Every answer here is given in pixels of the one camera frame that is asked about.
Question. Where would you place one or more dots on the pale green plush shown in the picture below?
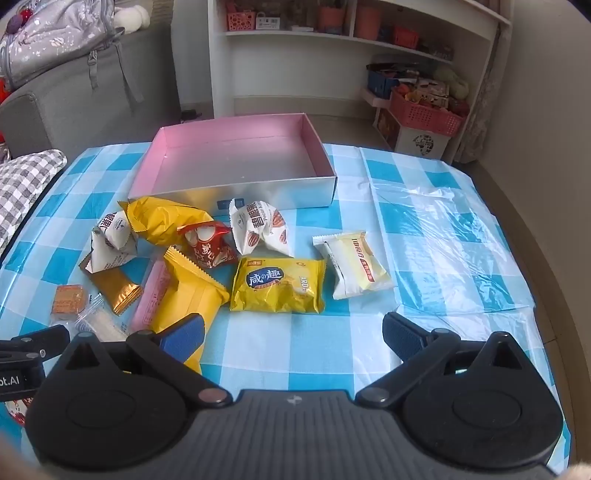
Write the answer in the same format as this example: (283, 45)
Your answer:
(452, 83)

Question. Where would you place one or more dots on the cream packet with red label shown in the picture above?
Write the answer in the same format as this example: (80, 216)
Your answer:
(358, 267)

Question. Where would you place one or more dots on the small red basket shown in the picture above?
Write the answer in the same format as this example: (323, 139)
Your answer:
(406, 37)

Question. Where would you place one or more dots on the pink perforated basket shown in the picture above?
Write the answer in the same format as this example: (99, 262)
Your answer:
(241, 21)

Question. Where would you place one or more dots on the blue checked tablecloth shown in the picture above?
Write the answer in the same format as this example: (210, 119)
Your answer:
(415, 184)

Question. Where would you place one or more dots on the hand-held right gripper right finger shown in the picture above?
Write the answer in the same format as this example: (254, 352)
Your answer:
(398, 331)

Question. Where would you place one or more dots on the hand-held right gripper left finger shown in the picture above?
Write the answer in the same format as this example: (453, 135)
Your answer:
(184, 334)

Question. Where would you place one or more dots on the golden brown snack packet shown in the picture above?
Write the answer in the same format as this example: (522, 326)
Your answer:
(113, 288)

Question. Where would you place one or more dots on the silver box with pink inside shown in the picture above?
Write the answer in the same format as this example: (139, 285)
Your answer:
(231, 157)

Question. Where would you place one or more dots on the white shelf desk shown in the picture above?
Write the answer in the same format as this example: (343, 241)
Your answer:
(286, 69)

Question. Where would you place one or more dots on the grey checked pillow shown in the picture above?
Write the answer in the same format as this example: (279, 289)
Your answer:
(25, 194)

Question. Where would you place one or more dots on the blue storage box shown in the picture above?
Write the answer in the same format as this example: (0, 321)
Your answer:
(382, 83)

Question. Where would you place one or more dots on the pink tray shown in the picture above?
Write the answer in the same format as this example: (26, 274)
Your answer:
(375, 98)

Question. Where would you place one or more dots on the black power strip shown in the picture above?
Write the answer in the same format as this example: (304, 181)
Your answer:
(189, 115)

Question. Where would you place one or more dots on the small salmon cup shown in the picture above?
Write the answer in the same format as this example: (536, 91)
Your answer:
(331, 17)

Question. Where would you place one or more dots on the grey sofa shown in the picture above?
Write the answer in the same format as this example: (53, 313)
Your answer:
(69, 101)

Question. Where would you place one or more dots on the white nut snack packet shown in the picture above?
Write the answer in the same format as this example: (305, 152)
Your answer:
(258, 226)
(113, 240)

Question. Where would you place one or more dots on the small white labelled box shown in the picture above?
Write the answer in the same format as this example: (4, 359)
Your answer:
(268, 22)

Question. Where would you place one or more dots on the large pink basket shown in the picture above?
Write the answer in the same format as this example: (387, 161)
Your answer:
(425, 117)

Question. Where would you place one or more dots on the grey patterned backpack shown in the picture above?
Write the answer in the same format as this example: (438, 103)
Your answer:
(51, 37)

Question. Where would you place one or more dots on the white patterned storage box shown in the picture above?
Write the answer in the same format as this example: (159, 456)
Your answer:
(415, 141)

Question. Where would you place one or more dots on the clear plastic snack packet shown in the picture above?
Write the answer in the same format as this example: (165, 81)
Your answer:
(99, 323)

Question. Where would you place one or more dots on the white plush toy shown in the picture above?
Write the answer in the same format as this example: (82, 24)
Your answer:
(134, 14)

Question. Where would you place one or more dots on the small orange cracker packet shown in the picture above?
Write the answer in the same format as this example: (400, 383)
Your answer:
(68, 300)

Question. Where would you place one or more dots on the pink snack packet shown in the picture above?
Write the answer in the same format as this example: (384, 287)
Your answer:
(147, 300)

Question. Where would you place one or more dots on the red snack packet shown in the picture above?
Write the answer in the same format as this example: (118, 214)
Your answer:
(207, 253)
(16, 413)

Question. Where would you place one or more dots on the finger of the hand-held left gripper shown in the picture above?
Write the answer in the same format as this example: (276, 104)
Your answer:
(34, 335)
(23, 356)

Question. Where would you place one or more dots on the yellow biscuit packet blue label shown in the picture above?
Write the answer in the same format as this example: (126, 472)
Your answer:
(277, 286)

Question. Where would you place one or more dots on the lace curtain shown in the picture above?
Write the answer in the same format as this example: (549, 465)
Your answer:
(482, 92)

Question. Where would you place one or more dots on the yellow snack packet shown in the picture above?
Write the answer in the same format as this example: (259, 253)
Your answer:
(161, 221)
(189, 295)

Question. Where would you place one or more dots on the large salmon cup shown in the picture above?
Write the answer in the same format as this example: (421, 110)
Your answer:
(368, 22)

